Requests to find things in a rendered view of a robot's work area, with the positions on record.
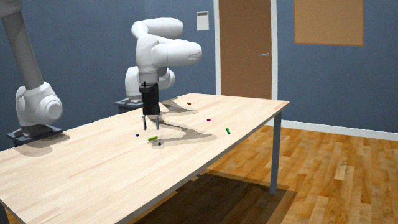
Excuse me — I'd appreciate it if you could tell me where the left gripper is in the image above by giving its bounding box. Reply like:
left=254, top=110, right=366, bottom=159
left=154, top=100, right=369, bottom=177
left=138, top=70, right=160, bottom=130

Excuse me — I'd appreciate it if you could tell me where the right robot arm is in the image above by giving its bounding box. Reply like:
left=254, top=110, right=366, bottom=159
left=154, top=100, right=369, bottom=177
left=0, top=0, right=63, bottom=138

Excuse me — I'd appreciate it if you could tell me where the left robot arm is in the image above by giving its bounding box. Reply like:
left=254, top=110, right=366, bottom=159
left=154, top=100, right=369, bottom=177
left=121, top=18, right=202, bottom=104

